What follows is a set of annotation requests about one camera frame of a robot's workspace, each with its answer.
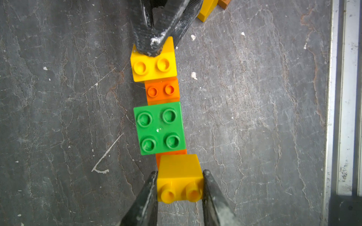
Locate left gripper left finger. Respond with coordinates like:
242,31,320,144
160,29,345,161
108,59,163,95
118,171,158,226

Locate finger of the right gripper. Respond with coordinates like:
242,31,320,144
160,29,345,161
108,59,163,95
170,0,203,47
129,1,189,57

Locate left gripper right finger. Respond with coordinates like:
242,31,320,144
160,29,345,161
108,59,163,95
202,169,241,226

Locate yellow lego brick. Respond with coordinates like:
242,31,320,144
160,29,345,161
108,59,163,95
130,37,177,83
197,0,218,22
157,154,204,204

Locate orange 2x4 lego plate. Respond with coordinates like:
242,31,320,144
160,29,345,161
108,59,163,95
145,79,187,166

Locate dark green lego brick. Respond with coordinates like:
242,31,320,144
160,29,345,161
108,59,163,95
133,102,186,155

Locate brown lego plate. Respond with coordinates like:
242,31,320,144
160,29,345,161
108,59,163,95
218,0,231,9

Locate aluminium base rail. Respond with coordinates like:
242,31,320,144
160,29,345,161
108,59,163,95
322,1,362,226

